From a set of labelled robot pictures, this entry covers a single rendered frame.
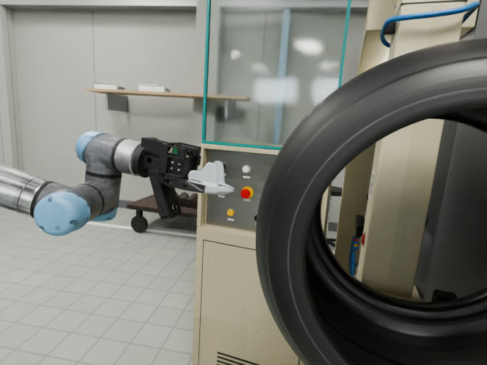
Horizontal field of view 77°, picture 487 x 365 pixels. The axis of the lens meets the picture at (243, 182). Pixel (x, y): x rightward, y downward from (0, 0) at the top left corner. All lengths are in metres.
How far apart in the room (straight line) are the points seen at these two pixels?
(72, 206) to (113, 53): 4.43
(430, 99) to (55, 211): 0.58
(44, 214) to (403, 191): 0.77
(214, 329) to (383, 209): 1.01
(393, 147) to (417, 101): 0.42
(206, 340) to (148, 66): 3.80
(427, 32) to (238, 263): 1.03
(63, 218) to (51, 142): 4.94
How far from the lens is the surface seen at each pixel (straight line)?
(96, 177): 0.72
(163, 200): 0.65
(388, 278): 0.92
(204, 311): 1.55
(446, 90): 0.44
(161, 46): 4.65
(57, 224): 0.61
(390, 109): 0.43
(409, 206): 0.86
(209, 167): 0.59
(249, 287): 1.40
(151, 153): 0.66
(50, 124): 5.51
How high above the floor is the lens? 1.36
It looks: 11 degrees down
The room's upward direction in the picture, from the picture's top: 4 degrees clockwise
